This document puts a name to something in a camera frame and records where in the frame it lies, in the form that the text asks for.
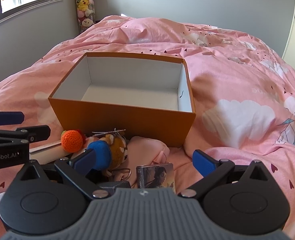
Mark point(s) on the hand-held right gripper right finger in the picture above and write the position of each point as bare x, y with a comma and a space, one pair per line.
203, 165

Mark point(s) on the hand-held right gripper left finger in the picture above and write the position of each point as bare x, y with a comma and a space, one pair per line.
83, 161

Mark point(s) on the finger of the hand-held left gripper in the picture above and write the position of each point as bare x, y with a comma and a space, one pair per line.
32, 132
7, 118

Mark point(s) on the orange crochet ball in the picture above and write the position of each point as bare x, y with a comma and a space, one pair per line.
72, 140

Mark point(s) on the white long box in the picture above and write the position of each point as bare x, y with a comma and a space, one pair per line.
47, 152

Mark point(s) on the striped-tail plush toy blue outfit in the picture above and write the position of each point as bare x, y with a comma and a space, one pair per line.
117, 150

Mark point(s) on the dark grey box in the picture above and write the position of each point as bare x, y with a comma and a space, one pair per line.
112, 185

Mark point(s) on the figure print card box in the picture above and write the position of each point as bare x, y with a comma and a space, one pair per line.
155, 177

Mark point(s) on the orange cardboard box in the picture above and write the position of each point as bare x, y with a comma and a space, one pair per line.
127, 120

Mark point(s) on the pink printed blanket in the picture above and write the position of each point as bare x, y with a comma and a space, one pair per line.
237, 80

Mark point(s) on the hanging net of plush toys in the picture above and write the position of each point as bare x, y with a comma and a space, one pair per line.
85, 5

